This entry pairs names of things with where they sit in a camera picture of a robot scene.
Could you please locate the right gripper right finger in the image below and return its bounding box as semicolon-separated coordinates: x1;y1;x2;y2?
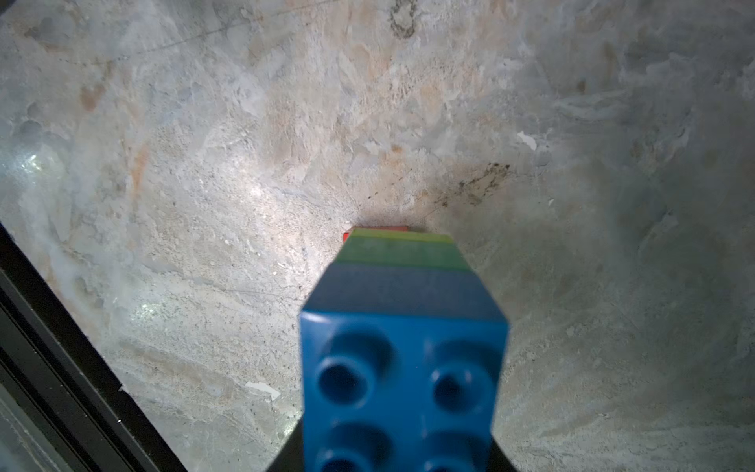
488;440;518;472

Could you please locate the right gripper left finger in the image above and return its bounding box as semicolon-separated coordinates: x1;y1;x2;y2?
267;418;304;472

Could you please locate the dark blue lego brick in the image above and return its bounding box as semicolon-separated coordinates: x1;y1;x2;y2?
300;263;508;471

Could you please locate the small dark green lego brick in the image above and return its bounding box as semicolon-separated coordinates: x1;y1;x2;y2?
335;235;472;271

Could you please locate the red lego brick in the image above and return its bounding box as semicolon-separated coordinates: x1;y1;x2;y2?
342;226;410;243

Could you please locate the lime green lego brick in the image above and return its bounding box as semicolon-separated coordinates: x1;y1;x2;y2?
342;226;454;244

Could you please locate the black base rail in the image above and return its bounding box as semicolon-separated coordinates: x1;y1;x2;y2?
1;230;185;471

